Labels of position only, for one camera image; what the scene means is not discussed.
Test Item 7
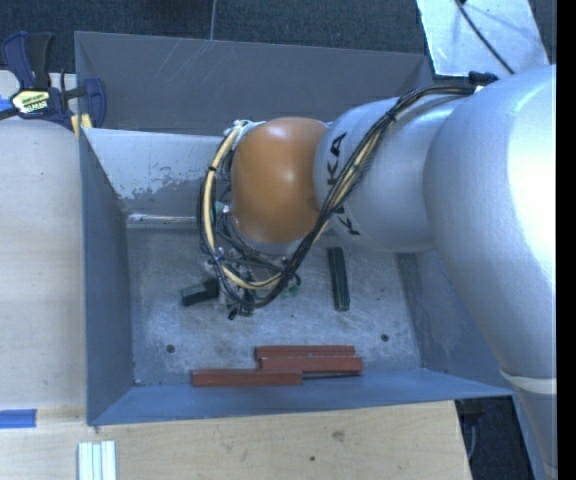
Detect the dark green flat block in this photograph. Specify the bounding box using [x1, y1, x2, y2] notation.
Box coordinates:
[326, 246, 352, 313]
[179, 277, 221, 308]

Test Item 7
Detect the grey metal bin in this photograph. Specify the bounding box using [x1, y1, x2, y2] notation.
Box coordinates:
[73, 30, 515, 428]

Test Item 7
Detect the red-brown flat block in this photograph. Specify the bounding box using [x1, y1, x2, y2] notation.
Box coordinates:
[190, 368, 304, 388]
[258, 355, 365, 376]

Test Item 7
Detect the pale wood flat board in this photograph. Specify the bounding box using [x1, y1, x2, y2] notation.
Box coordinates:
[0, 117, 89, 412]

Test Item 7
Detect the black cylinder on white bracket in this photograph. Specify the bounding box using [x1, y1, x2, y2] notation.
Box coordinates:
[226, 296, 258, 321]

